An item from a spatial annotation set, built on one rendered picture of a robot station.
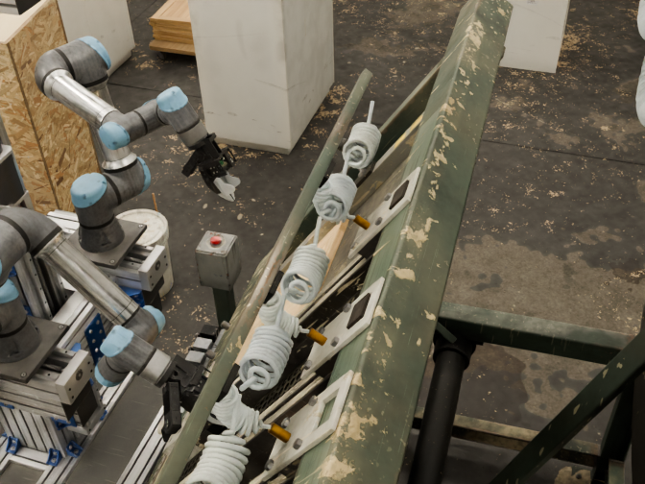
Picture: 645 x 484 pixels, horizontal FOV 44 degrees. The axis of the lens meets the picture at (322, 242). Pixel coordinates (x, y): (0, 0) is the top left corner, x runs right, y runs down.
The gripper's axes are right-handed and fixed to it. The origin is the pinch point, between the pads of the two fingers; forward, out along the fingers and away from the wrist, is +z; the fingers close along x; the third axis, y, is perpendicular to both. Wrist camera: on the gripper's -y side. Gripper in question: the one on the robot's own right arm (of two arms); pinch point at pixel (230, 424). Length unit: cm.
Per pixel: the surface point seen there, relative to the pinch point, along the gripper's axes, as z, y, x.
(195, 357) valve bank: -7, 51, 58
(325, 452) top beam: -7, -48, -80
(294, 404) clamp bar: -4, -24, -53
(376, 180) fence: 0, 67, -34
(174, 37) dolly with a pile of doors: -112, 374, 200
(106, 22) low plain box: -152, 345, 201
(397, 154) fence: -1, 67, -44
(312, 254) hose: -16, -9, -69
